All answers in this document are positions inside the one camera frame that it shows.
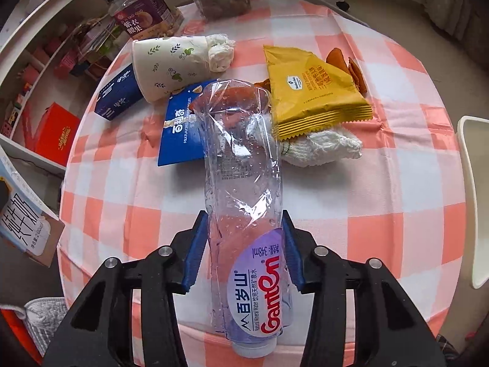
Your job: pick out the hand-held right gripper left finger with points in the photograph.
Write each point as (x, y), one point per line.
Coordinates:
(195, 252)

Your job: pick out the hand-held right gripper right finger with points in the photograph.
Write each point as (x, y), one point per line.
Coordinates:
(292, 252)

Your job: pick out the clear plastic water bottle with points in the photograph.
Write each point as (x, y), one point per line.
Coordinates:
(240, 183)

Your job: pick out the blue biscuit box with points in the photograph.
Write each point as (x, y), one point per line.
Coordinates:
(179, 130)

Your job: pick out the white leaf-print paper cup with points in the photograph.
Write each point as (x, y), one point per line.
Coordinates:
(164, 65)

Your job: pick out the white plastic bin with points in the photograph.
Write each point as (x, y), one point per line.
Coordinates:
(475, 198)

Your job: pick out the crumpled white paper towel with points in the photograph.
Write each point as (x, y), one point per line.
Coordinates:
(328, 147)

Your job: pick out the orange white checked tablecloth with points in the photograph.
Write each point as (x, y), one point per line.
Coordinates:
(382, 183)

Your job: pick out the grey woven basket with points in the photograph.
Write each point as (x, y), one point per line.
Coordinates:
(49, 321)

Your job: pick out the yellow snack packet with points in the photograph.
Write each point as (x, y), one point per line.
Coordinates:
(309, 88)

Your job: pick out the small dark blue box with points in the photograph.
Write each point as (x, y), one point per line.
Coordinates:
(114, 95)

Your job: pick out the cardboard milk carton box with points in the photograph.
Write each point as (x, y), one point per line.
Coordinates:
(23, 214)

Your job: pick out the red gift box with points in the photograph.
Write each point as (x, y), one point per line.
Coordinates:
(53, 133)

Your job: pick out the crumpled white tissue wad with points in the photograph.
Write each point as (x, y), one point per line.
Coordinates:
(220, 51)

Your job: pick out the purple-label nut jar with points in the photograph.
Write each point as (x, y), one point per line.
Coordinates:
(145, 11)

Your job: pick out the clear jar of nuts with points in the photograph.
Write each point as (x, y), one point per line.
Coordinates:
(225, 4)

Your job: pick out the white bookshelf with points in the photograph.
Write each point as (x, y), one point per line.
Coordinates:
(38, 19)

